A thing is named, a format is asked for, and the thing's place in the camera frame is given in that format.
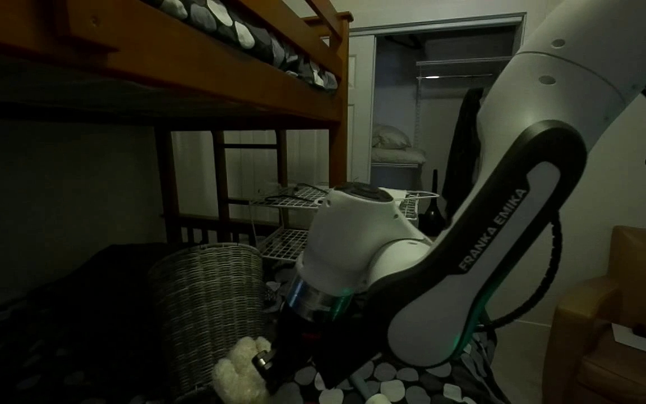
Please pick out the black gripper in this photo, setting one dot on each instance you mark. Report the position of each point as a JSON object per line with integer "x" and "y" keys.
{"x": 320, "y": 341}

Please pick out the white plush teddy bear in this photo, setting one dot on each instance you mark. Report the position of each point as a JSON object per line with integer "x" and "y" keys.
{"x": 237, "y": 380}

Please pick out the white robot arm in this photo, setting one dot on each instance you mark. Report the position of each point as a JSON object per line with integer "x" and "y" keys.
{"x": 368, "y": 280}

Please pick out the woven wicker basket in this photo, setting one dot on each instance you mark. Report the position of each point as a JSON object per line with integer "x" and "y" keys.
{"x": 204, "y": 299}

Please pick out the folded bedding in closet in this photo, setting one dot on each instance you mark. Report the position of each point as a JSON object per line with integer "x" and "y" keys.
{"x": 394, "y": 147}

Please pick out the dark hanging garment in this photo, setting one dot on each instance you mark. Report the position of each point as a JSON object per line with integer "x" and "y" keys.
{"x": 462, "y": 154}

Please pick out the grey pebble pattern blanket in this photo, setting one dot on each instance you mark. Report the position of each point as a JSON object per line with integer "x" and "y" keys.
{"x": 148, "y": 323}

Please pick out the tan leather armchair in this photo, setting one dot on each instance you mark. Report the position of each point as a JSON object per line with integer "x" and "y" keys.
{"x": 587, "y": 357}

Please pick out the upper bunk pebble bedding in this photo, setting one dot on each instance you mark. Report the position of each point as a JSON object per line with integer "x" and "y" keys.
{"x": 228, "y": 26}

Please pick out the white wire shoe rack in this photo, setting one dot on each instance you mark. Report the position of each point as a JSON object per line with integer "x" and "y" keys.
{"x": 297, "y": 206}

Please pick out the wooden bunk bed frame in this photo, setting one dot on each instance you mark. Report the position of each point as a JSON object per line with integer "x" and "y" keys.
{"x": 123, "y": 60}

